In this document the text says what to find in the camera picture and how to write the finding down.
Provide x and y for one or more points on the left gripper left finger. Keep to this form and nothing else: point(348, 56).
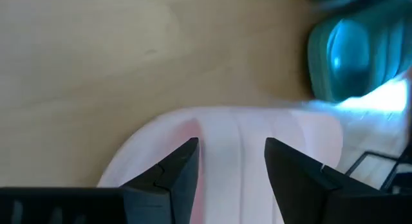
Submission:
point(154, 201)

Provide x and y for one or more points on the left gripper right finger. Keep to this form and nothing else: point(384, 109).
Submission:
point(305, 198)

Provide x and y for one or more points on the pink slide sandal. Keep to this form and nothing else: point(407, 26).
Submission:
point(231, 153)

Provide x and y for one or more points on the wooden shelf black metal frame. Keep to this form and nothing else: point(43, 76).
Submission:
point(405, 180)

